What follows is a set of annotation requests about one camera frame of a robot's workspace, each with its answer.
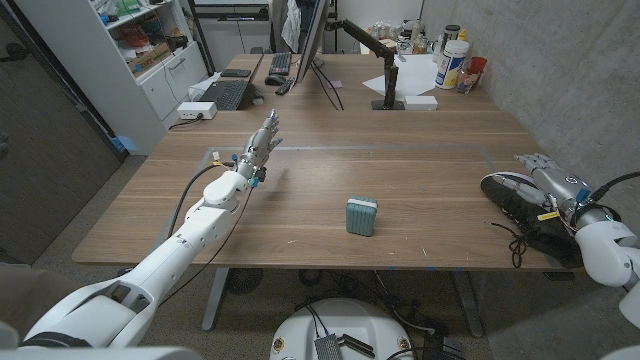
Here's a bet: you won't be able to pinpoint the white wipes canister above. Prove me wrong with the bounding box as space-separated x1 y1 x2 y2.
434 39 470 91

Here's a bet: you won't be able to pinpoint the cardboard box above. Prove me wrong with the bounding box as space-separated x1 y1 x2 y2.
127 42 171 76

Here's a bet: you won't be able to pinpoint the white paper sheet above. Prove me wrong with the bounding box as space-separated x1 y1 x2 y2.
361 53 441 99

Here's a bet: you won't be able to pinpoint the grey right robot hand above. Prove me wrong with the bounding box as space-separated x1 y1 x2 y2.
492 152 614 231

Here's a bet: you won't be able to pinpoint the blue plastic piece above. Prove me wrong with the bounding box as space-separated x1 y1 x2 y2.
110 134 139 154

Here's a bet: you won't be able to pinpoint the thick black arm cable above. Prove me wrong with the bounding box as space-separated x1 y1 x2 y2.
167 161 237 239
589 171 640 201

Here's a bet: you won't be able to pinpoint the hanging white garment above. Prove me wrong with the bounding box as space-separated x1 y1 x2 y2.
280 0 303 54

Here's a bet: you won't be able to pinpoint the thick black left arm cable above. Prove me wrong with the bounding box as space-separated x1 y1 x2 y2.
167 161 237 239

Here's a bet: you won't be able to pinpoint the white power box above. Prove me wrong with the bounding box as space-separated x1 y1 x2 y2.
176 101 219 121

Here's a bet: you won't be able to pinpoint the computer monitor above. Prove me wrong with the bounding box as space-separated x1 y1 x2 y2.
294 0 331 85

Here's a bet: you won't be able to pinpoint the white plastic bag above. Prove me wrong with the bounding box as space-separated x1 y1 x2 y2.
187 71 221 101

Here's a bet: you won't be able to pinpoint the black silver thermos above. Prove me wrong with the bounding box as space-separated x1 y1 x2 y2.
442 24 461 51

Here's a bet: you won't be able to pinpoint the black white sneaker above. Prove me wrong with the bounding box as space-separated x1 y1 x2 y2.
480 171 585 270

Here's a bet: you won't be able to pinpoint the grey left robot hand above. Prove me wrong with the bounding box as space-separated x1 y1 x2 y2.
234 108 284 182

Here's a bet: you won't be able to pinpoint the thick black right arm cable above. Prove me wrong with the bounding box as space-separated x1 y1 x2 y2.
589 171 640 201

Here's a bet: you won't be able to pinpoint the black keyboard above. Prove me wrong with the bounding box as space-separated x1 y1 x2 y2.
268 51 293 77

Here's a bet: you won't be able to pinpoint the clear glass cup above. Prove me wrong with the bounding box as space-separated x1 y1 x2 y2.
455 67 481 95

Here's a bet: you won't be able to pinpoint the black laptop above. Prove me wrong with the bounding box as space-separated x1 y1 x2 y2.
198 79 250 111

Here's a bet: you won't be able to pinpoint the white shelf cabinet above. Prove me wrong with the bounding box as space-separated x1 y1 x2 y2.
14 0 209 156

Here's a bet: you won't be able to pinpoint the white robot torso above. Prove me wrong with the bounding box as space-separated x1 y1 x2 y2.
269 298 415 360

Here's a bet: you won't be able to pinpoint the flat white box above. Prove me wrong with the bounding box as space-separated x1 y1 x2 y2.
402 94 439 112

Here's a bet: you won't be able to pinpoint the brown fabric seat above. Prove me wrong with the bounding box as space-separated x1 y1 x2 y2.
0 263 99 341

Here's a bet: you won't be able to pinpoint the teal ribbed soap box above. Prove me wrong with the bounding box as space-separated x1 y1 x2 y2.
345 195 379 238

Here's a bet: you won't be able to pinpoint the orange snack bag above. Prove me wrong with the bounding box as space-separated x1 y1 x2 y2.
118 23 150 49

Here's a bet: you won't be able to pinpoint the grey table leg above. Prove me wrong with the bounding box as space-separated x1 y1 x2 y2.
452 269 485 339
202 267 230 332

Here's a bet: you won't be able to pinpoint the black monitor cables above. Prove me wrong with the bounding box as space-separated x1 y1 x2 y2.
309 62 345 111

